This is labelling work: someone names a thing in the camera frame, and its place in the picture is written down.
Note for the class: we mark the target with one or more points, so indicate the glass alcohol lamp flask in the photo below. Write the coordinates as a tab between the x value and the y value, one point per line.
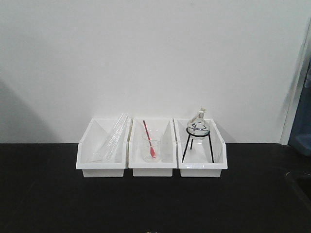
197	125

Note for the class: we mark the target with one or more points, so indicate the right white storage bin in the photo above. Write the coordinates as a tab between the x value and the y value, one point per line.
198	161

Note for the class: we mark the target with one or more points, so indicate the left white storage bin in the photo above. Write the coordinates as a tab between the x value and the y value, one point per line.
90	157

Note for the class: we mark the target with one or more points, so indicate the glass beaker in middle bin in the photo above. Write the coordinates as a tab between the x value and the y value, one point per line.
146	150

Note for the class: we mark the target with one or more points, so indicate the middle white storage bin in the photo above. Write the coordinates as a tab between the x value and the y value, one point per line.
161	129

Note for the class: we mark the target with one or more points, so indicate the black tripod stand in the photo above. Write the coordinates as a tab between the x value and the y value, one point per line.
200	137

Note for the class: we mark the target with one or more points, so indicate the red dropper stick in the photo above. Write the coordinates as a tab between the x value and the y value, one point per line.
152	150

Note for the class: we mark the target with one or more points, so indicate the white storage bin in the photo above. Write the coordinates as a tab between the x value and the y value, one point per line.
90	157
161	129
198	161

